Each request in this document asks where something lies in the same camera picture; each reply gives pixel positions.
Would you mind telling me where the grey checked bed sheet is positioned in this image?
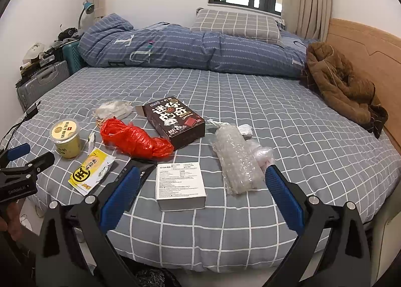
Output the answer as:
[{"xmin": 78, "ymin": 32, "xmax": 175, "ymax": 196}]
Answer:
[{"xmin": 4, "ymin": 68, "xmax": 400, "ymax": 273}]

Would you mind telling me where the clear plastic bag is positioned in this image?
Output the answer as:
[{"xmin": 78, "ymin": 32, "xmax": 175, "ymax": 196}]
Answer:
[{"xmin": 246, "ymin": 139, "xmax": 275, "ymax": 172}]

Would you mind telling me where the yellow lidded cup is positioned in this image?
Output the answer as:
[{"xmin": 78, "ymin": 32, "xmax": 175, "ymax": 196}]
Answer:
[{"xmin": 50, "ymin": 119, "xmax": 81, "ymax": 159}]

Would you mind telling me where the black cable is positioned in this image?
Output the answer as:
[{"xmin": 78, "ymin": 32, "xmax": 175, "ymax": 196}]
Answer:
[{"xmin": 0, "ymin": 100, "xmax": 42, "ymax": 150}]

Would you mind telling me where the teal suitcase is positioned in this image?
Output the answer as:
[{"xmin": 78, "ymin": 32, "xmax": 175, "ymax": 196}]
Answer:
[{"xmin": 62, "ymin": 40, "xmax": 87, "ymax": 75}]

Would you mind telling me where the bubble wrap roll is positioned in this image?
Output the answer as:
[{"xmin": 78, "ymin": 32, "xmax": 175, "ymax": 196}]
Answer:
[{"xmin": 211, "ymin": 123, "xmax": 264, "ymax": 195}]

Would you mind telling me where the yellow snack wrapper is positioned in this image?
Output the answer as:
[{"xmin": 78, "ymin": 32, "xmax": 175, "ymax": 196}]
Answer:
[{"xmin": 68, "ymin": 148, "xmax": 116, "ymax": 196}]

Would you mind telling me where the blue desk lamp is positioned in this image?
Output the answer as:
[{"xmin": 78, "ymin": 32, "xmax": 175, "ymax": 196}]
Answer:
[{"xmin": 77, "ymin": 0, "xmax": 94, "ymax": 30}]

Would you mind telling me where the brown fleece jacket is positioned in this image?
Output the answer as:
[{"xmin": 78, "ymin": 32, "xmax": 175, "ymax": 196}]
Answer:
[{"xmin": 300, "ymin": 42, "xmax": 388, "ymax": 138}]

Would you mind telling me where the clutter on suitcases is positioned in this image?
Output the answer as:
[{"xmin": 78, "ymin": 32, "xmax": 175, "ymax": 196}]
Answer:
[{"xmin": 16, "ymin": 27, "xmax": 80, "ymax": 88}]

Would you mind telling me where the white cotton pad bag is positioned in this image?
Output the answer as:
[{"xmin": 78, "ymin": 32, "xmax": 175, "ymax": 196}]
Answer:
[{"xmin": 94, "ymin": 100, "xmax": 134, "ymax": 121}]

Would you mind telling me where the black flat item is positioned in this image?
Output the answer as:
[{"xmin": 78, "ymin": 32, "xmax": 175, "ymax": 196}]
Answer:
[{"xmin": 111, "ymin": 158, "xmax": 157, "ymax": 192}]

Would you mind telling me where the person's left hand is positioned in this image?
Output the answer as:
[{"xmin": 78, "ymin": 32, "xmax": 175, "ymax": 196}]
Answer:
[{"xmin": 0, "ymin": 202, "xmax": 22, "ymax": 241}]

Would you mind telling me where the wooden headboard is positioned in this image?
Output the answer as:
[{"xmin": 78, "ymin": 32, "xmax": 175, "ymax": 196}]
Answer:
[{"xmin": 326, "ymin": 18, "xmax": 401, "ymax": 150}]

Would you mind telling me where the grey checked pillow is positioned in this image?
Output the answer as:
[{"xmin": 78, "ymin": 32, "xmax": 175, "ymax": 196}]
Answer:
[{"xmin": 190, "ymin": 8, "xmax": 282, "ymax": 45}]

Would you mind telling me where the grey suitcase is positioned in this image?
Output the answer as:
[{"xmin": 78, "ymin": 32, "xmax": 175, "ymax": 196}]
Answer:
[{"xmin": 16, "ymin": 60, "xmax": 70, "ymax": 111}]

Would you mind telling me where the red plastic bag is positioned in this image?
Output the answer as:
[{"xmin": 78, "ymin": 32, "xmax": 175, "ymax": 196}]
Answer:
[{"xmin": 100, "ymin": 117, "xmax": 174, "ymax": 160}]

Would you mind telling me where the white product box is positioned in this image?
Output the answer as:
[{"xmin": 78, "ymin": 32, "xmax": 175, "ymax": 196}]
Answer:
[{"xmin": 155, "ymin": 162, "xmax": 207, "ymax": 212}]

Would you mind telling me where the white tissue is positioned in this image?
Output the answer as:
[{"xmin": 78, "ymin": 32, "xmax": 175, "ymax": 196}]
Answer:
[{"xmin": 206, "ymin": 119, "xmax": 253, "ymax": 139}]

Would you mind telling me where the dark brown snack box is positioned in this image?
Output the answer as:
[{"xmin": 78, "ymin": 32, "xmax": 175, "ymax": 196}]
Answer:
[{"xmin": 135, "ymin": 96, "xmax": 206, "ymax": 150}]

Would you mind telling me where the blue striped duvet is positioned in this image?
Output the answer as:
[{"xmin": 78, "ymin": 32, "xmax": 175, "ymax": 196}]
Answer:
[{"xmin": 78, "ymin": 14, "xmax": 307, "ymax": 79}]

